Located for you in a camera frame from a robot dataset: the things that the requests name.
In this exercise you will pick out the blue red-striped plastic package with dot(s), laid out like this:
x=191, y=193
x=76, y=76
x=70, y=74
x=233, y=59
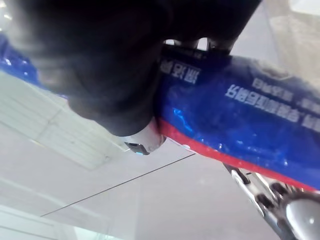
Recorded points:
x=225, y=112

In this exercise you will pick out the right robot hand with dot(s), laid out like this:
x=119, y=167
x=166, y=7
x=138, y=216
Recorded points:
x=100, y=62

